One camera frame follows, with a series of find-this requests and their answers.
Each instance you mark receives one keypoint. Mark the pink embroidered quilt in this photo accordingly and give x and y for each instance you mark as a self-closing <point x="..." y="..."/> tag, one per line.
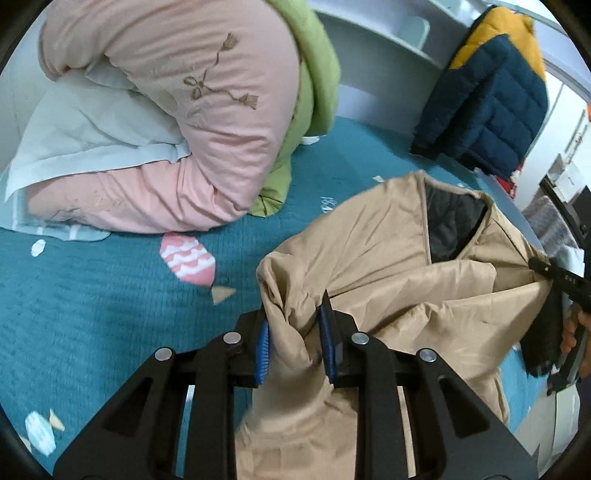
<point x="198" y="106"/>

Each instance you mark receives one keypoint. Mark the grey patterned cloth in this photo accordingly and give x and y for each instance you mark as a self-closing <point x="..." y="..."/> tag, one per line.
<point x="551" y="226"/>

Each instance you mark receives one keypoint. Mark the grey white headboard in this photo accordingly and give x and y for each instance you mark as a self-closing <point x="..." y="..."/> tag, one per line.
<point x="374" y="69"/>

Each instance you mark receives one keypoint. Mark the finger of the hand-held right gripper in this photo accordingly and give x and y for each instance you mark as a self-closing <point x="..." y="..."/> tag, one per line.
<point x="539" y="266"/>

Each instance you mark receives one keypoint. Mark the blue and yellow puffer jacket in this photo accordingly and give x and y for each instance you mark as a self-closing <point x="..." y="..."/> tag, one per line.
<point x="489" y="101"/>

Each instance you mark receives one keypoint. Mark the green quilt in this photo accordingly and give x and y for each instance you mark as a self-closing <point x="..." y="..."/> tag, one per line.
<point x="314" y="83"/>

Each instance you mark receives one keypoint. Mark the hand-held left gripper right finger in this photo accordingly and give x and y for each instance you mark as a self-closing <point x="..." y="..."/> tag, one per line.
<point x="328" y="347"/>

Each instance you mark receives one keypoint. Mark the white pillow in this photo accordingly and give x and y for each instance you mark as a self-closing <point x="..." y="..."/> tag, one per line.
<point x="92" y="124"/>

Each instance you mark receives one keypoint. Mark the tan jacket with dark lining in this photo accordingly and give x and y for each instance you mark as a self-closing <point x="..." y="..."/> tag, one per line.
<point x="397" y="258"/>

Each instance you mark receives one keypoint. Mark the red cloth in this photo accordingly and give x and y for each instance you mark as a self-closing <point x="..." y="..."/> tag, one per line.
<point x="511" y="182"/>

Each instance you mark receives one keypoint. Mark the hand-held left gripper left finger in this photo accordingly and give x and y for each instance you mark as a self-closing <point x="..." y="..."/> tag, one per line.
<point x="263" y="351"/>

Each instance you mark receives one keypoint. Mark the teal printed bed sheet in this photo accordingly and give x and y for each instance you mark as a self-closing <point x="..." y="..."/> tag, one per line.
<point x="101" y="304"/>

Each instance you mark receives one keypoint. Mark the person's right hand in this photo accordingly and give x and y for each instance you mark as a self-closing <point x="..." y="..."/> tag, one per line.
<point x="579" y="337"/>

